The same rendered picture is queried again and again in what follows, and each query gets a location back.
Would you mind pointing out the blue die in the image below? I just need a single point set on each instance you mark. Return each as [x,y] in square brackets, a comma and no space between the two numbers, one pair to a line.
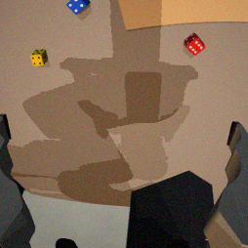
[76,6]

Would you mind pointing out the yellow die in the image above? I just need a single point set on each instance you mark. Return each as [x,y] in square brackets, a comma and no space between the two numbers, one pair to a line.
[39,57]

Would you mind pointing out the red die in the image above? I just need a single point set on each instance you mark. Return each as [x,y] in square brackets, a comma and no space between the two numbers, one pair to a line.
[194,44]

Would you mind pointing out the orange flat mat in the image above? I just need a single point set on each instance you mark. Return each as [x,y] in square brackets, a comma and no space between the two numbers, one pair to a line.
[145,13]

